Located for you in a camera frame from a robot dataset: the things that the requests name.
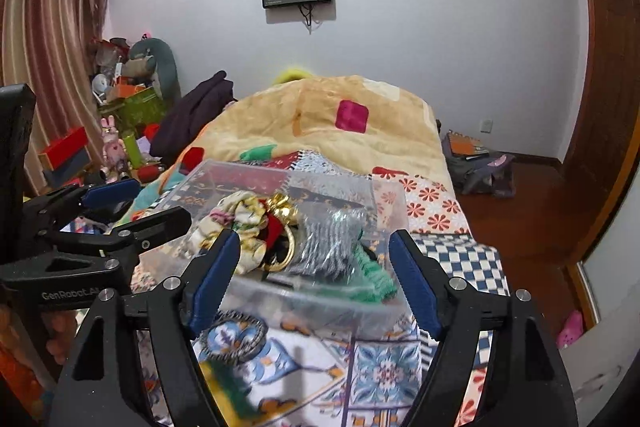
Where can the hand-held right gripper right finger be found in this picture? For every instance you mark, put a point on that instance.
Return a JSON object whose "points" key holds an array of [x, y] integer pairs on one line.
{"points": [[414, 287]]}

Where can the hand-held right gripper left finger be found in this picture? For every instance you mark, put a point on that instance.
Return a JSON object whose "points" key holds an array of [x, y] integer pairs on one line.
{"points": [[216, 274]]}

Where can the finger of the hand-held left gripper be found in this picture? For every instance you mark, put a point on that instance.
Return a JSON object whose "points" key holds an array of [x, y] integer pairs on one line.
{"points": [[114, 194], [160, 224]]}

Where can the cream floral scrunchie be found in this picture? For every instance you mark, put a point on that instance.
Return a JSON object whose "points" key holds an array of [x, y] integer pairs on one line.
{"points": [[245, 222]]}

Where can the clear plastic storage box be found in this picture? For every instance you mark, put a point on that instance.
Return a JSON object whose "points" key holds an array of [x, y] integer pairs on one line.
{"points": [[320, 307]]}

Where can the person's left hand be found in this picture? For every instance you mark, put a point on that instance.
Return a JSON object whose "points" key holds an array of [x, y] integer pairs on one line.
{"points": [[62, 332]]}

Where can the green knitted hair band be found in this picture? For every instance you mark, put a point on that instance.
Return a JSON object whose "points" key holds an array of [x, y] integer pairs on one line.
{"points": [[375, 279]]}

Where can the pink bunny plush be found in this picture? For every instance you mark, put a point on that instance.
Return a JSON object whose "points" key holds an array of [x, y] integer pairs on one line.
{"points": [[112, 147]]}

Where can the green bottle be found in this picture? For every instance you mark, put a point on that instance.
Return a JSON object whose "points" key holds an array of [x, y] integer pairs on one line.
{"points": [[131, 147]]}

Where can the red grey box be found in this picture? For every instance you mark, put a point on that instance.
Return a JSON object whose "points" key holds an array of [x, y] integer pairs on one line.
{"points": [[65, 152]]}

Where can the grey braided hair band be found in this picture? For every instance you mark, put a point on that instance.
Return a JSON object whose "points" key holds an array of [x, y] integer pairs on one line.
{"points": [[240, 332]]}

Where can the green cardboard box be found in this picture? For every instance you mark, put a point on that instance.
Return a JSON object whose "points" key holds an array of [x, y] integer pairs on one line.
{"points": [[137, 107]]}

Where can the gold bells red ornament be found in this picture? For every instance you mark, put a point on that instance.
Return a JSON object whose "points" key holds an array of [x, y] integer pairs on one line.
{"points": [[280, 207]]}

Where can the striped red beige curtain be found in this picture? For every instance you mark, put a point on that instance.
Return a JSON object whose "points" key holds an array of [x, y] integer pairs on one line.
{"points": [[47, 52]]}

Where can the white round gadget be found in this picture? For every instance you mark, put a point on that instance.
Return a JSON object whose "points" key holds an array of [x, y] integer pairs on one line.
{"points": [[100, 84]]}

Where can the green yellow fuzzy item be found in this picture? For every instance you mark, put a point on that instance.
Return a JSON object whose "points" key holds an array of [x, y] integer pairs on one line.
{"points": [[225, 379]]}

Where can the dark purple coat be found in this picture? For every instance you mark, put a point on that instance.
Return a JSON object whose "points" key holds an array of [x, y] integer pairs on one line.
{"points": [[197, 112]]}

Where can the grey purple bag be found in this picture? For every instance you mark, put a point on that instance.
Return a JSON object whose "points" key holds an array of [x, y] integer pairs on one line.
{"points": [[480, 172]]}

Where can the grey green plush toy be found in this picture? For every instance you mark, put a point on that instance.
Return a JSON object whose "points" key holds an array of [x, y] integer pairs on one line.
{"points": [[160, 59]]}

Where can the orange spiral notebook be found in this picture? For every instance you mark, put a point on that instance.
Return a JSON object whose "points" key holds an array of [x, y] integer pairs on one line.
{"points": [[462, 143]]}

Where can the pink slipper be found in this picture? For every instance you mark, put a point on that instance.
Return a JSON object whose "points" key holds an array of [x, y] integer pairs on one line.
{"points": [[571, 329]]}

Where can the yellow fleece blanket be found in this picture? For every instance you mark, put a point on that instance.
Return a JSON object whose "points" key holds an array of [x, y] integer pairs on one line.
{"points": [[350, 132]]}

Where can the white cabinet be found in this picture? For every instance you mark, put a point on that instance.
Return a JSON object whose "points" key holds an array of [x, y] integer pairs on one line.
{"points": [[607, 337]]}

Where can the yellow plush toy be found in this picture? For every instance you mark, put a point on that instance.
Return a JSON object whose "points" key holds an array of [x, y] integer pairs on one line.
{"points": [[292, 74]]}

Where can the brown wooden door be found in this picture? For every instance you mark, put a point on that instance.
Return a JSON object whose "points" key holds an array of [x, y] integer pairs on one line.
{"points": [[607, 82]]}

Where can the white wall socket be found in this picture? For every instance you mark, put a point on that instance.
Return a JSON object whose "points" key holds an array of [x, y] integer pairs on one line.
{"points": [[485, 125]]}

